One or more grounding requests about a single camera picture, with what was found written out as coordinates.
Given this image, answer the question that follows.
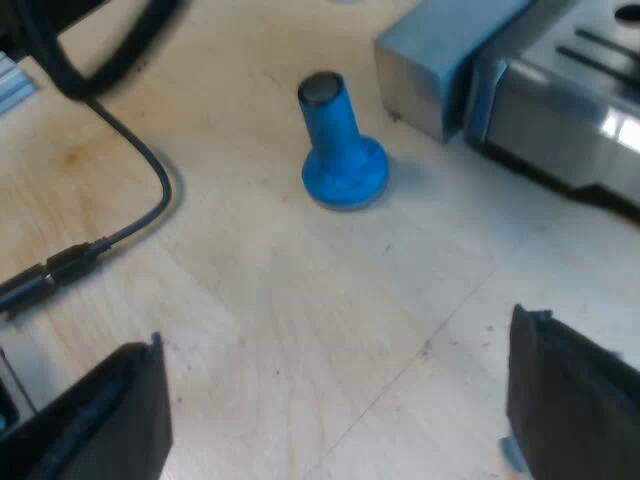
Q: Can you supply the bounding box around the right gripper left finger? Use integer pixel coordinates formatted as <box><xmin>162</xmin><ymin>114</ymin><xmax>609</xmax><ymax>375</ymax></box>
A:
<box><xmin>0</xmin><ymin>331</ymin><xmax>174</xmax><ymax>480</ymax></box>

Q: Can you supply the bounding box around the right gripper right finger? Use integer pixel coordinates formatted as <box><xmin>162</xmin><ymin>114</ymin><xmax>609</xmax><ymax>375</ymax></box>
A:
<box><xmin>505</xmin><ymin>303</ymin><xmax>640</xmax><ymax>480</ymax></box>

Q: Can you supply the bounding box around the steel espresso machine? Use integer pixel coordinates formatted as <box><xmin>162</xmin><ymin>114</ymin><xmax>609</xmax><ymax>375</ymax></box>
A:
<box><xmin>464</xmin><ymin>0</ymin><xmax>640</xmax><ymax>221</ymax></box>

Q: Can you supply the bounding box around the bright blue tamper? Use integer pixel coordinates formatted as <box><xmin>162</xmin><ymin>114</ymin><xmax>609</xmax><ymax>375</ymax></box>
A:
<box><xmin>297</xmin><ymin>72</ymin><xmax>390</xmax><ymax>211</ymax></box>

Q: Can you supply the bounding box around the metal block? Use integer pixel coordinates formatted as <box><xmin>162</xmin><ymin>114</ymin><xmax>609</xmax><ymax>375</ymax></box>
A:
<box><xmin>374</xmin><ymin>0</ymin><xmax>532</xmax><ymax>145</ymax></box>

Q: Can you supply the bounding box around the black cable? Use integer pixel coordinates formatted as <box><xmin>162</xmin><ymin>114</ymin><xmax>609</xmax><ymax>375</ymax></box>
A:
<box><xmin>0</xmin><ymin>0</ymin><xmax>187</xmax><ymax>321</ymax></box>

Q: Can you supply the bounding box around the aluminium rail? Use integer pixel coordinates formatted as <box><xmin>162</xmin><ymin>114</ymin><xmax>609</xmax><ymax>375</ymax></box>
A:
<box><xmin>0</xmin><ymin>49</ymin><xmax>43</xmax><ymax>117</ymax></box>

